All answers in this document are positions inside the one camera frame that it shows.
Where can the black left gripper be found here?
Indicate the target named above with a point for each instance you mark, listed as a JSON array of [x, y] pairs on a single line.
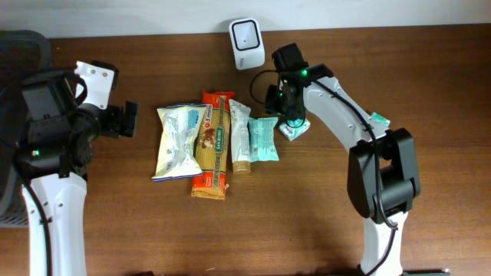
[[116, 119]]

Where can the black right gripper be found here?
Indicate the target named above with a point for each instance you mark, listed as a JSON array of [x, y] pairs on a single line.
[[291, 113]]

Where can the teal tissue pack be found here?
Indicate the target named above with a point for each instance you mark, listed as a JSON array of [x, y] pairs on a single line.
[[294, 129], [380, 119]]

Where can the teal wet wipes packet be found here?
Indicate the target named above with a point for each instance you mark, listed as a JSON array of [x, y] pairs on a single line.
[[261, 138]]

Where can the white cream tube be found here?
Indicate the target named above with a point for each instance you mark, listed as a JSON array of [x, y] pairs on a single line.
[[240, 145]]

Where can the white chips bag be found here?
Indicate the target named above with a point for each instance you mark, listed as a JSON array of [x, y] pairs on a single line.
[[180, 125]]

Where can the San Remo spaghetti packet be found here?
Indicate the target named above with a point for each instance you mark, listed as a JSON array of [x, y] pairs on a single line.
[[212, 144]]

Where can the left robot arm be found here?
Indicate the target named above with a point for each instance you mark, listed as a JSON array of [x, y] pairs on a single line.
[[49, 119]]

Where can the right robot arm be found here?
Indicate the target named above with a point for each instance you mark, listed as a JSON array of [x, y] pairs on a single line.
[[383, 178]]

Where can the white barcode scanner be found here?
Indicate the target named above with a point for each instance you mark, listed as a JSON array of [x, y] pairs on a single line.
[[247, 44]]

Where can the grey plastic basket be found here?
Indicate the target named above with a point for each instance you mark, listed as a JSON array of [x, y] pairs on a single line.
[[21, 53]]

